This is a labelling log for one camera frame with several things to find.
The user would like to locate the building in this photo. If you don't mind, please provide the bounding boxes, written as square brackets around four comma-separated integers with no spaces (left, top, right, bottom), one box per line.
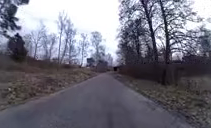
[86,57,97,68]

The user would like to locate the grey asphalt road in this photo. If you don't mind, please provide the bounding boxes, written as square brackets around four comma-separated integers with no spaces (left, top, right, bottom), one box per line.
[0,71,198,128]

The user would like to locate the row of bare trees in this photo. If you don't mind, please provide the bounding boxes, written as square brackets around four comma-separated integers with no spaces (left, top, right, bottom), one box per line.
[22,9,115,69]

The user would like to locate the brown hedge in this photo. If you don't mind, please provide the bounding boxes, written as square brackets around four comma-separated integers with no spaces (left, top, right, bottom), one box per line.
[118,62,211,84]

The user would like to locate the brown bushes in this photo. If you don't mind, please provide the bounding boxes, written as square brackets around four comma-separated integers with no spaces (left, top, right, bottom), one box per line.
[0,54,84,72]

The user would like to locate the group of tall bare trees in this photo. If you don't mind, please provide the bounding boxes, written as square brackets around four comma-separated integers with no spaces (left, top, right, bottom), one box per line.
[115,0,211,86]

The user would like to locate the leaf-strewn grass verge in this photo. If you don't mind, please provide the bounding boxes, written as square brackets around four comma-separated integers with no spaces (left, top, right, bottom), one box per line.
[0,66,102,114]

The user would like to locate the dark evergreen tree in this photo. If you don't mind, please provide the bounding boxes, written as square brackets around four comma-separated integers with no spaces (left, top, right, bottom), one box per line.
[6,32,29,64]

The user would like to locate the grass verge with dead leaves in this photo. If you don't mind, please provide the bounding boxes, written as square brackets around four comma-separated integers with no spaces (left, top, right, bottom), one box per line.
[110,71,211,128]

